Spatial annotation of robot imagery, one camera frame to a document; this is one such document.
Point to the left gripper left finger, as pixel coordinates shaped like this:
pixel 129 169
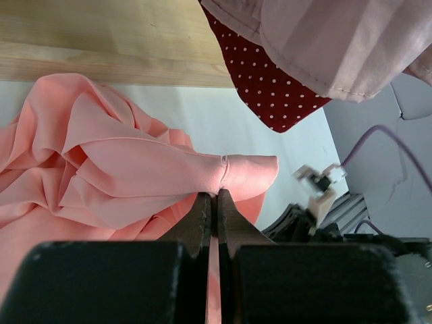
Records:
pixel 161 281

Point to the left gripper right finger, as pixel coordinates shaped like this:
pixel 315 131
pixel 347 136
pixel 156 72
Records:
pixel 355 279

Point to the salmon pink skirt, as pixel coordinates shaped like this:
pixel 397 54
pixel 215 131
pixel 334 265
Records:
pixel 82 162

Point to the red polka dot garment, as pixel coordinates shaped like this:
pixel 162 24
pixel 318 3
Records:
pixel 278 100

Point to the dusty pink hanging garment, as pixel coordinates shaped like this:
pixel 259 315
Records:
pixel 347 50

